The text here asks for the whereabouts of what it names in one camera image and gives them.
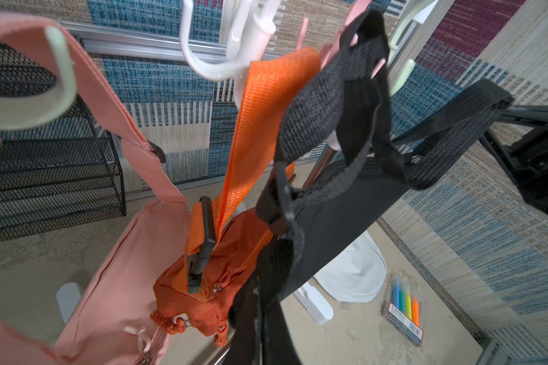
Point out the pale green left hook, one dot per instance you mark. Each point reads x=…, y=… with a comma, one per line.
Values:
x=30, y=95

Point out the pink sling bag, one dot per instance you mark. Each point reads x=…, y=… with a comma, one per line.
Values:
x=111, y=323

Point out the black sling bag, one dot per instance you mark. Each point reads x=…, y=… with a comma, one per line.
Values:
x=337, y=169

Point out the cream white sling bag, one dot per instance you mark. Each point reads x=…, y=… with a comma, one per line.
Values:
x=357, y=274

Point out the orange sling bag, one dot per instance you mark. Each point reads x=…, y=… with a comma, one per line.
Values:
x=222, y=248

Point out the white plastic hook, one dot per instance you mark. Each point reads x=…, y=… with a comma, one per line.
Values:
x=247, y=39

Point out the black mesh shelf rack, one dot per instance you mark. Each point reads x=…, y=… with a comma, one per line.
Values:
x=58, y=175

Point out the pale green right hook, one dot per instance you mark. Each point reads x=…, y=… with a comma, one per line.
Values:
x=415, y=14

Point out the pale green hook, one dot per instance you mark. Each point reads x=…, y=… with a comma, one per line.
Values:
x=415, y=14
x=30, y=95

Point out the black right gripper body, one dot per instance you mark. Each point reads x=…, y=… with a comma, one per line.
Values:
x=525, y=161

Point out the pack of coloured highlighters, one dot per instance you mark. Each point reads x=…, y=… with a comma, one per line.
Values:
x=403, y=309

